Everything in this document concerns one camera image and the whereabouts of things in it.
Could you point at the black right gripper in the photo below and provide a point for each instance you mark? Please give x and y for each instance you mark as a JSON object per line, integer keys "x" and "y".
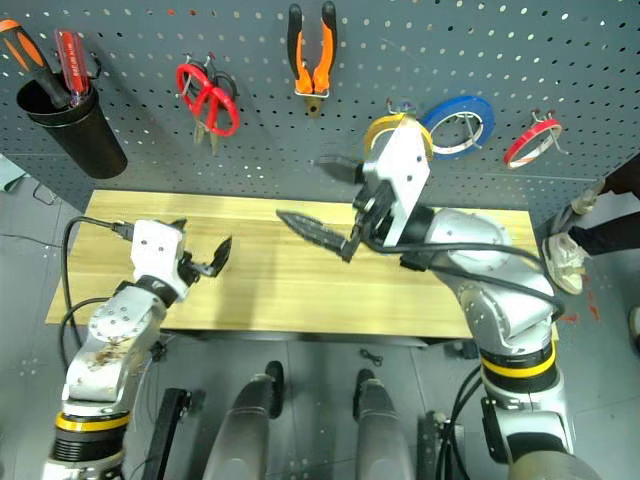
{"x": 375, "y": 207}

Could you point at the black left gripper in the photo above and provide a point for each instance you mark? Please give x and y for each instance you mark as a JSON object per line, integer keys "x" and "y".
{"x": 187, "y": 270}

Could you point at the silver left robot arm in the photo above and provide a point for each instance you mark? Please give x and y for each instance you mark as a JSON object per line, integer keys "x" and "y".
{"x": 117, "y": 340}

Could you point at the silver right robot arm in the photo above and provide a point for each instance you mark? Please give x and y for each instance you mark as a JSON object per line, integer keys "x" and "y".
{"x": 505, "y": 280}

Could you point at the yellow tape roll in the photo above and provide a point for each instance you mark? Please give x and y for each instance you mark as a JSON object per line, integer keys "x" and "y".
{"x": 372, "y": 132}

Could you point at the metal pegboard hook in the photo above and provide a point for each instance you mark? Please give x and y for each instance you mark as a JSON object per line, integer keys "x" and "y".
{"x": 555, "y": 140}
{"x": 470, "y": 130}
{"x": 400, "y": 107}

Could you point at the blue tape roll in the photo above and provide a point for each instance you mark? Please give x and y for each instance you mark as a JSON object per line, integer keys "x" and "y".
{"x": 462, "y": 105}

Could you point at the grey perforated pegboard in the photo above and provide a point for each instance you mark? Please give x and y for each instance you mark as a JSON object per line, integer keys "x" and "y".
{"x": 450, "y": 50}

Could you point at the red tape roll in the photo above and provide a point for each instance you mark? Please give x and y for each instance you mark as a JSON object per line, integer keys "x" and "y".
{"x": 530, "y": 137}

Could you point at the orange and black pliers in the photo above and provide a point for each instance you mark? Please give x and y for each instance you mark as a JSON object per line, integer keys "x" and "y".
{"x": 322, "y": 55}

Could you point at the black cylindrical tool cup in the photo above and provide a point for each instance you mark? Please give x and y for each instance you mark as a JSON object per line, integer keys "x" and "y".
{"x": 87, "y": 140}

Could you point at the metal scissors hook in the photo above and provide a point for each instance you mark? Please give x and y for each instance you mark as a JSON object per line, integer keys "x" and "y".
{"x": 187, "y": 85}

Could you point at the small black floor clip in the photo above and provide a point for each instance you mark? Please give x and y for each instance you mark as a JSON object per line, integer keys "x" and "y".
{"x": 371, "y": 357}

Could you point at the black stand foot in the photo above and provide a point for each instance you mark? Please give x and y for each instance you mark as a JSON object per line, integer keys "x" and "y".
{"x": 167, "y": 430}
{"x": 432, "y": 445}

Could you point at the grey rounded robot leg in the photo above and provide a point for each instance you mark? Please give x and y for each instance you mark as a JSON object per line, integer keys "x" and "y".
{"x": 242, "y": 430}
{"x": 382, "y": 430}

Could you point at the green object on floor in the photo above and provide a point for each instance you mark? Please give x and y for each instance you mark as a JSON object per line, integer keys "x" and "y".
{"x": 10, "y": 172}

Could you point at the white sneaker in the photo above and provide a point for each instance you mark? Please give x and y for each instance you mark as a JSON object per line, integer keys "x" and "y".
{"x": 565, "y": 260}

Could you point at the grey sneaker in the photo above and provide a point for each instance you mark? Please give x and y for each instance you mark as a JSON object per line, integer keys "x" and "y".
{"x": 575, "y": 210}

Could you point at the orange and black screwdriver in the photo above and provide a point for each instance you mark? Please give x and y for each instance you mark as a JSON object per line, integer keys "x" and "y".
{"x": 25, "y": 52}

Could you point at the person's dark trouser leg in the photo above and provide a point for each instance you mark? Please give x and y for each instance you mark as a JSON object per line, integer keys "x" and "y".
{"x": 625, "y": 177}
{"x": 607, "y": 237}

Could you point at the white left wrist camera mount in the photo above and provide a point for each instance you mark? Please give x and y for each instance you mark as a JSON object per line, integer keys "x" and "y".
{"x": 155, "y": 250}

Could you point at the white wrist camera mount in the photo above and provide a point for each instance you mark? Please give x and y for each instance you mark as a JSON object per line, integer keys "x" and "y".
{"x": 402, "y": 170}
{"x": 155, "y": 250}

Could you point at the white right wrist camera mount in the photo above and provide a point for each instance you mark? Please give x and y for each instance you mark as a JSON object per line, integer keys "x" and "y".
{"x": 402, "y": 170}

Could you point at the metal pliers holder bracket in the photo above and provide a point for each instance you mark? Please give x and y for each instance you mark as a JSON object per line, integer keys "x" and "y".
{"x": 312, "y": 94}

